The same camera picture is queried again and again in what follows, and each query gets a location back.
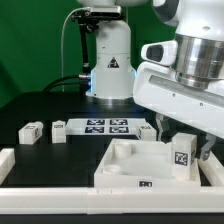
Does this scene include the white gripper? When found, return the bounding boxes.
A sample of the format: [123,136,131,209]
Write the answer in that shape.
[133,62,224,161]

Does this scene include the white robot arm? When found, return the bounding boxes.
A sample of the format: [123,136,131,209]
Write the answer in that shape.
[77,0,224,160]

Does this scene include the white U-shaped obstacle fence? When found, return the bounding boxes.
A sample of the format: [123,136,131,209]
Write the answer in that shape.
[0,148,224,214]

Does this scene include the white cable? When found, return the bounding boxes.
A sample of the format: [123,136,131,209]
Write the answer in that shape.
[60,6,91,93]

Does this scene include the white marker base plate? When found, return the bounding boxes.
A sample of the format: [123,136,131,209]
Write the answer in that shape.
[66,118,146,135]

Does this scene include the black camera on stand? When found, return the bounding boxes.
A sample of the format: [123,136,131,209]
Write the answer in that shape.
[71,6,122,69]

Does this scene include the black cables at base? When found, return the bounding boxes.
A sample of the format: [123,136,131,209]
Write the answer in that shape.
[42,73,92,93]

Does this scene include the white square tabletop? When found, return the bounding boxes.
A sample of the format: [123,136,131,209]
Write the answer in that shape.
[94,139,201,188]

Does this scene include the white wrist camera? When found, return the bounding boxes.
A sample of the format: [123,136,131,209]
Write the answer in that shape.
[141,40,178,66]

